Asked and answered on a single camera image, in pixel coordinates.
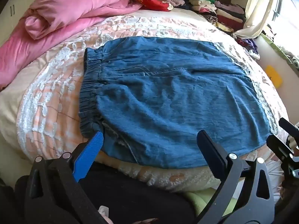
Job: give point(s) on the yellow flat object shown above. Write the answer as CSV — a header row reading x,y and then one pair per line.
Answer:
x,y
273,75

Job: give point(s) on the blue denim pants lace trim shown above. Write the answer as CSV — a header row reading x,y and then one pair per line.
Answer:
x,y
168,98

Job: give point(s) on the cream curtain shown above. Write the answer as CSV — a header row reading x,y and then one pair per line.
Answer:
x,y
259,7

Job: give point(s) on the light green cloth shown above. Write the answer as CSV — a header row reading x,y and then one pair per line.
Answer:
x,y
205,200

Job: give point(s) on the pile of folded clothes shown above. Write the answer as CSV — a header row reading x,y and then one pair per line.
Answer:
x,y
217,10

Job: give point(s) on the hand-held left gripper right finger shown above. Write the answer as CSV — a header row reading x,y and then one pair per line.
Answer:
x,y
210,150

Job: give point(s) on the purple cloth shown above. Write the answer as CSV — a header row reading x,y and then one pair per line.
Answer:
x,y
248,44

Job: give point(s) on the mauve fluffy cloth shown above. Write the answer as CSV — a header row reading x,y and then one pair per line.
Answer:
x,y
171,0

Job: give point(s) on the pink duvet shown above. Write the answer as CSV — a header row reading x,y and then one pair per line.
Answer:
x,y
58,18

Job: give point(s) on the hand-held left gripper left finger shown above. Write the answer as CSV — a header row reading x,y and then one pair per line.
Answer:
x,y
90,152

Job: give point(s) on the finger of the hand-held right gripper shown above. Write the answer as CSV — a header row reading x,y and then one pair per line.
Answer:
x,y
278,144
288,125

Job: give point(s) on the pink and white printed blanket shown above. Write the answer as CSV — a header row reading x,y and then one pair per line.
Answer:
x,y
58,81

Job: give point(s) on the window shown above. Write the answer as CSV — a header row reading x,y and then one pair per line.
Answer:
x,y
288,18

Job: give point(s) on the green cloth on window sill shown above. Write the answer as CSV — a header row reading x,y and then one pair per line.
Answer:
x,y
280,49

